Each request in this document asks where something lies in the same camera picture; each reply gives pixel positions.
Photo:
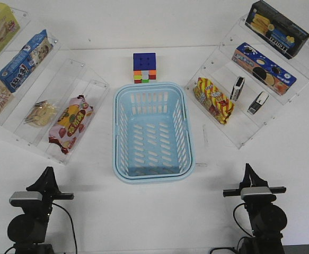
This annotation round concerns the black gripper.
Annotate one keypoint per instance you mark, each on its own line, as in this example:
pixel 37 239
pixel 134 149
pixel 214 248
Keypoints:
pixel 251 178
pixel 49 190

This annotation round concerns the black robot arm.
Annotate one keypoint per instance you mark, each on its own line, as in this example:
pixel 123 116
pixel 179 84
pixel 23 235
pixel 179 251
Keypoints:
pixel 266 219
pixel 28 230

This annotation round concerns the clear bread pack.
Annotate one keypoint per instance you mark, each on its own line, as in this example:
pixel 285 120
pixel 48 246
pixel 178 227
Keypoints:
pixel 41 114

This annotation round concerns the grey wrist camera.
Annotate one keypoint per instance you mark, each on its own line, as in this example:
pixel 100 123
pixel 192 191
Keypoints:
pixel 25 198
pixel 253 194

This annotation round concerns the black Franzzi biscuit box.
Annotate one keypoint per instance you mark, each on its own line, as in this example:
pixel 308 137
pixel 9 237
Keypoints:
pixel 276 29

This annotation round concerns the multicolour puzzle cube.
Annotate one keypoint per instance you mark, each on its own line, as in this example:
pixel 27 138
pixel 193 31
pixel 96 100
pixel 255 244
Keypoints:
pixel 144 67

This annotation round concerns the pink snack bag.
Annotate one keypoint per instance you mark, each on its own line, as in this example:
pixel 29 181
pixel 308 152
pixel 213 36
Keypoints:
pixel 71 124

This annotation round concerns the right clear acrylic shelf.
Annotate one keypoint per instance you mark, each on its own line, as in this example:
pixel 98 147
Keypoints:
pixel 223 72

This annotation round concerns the clear acrylic shelf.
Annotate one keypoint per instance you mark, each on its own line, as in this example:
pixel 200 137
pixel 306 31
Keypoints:
pixel 58 79
pixel 223 72

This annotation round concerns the light blue plastic basket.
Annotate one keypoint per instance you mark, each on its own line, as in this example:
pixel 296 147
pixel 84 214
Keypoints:
pixel 152 137

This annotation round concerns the left clear acrylic shelf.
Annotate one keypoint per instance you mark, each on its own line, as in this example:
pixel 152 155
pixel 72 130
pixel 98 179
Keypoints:
pixel 58 79

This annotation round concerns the black grey tissue pack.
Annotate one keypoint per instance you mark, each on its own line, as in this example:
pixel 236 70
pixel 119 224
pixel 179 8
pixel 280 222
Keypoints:
pixel 258 103

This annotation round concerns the blue Oreo style box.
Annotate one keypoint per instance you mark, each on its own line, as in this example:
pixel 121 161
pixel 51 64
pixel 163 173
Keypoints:
pixel 263 69

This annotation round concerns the red yellow striped snack bag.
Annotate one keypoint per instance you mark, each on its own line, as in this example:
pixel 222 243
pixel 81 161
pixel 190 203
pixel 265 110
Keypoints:
pixel 213 100

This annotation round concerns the blue cookie box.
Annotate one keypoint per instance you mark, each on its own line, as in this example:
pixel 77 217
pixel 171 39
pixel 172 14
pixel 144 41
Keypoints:
pixel 25 62

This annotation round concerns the black white tissue pack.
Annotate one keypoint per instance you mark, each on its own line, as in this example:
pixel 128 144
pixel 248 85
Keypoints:
pixel 237 88

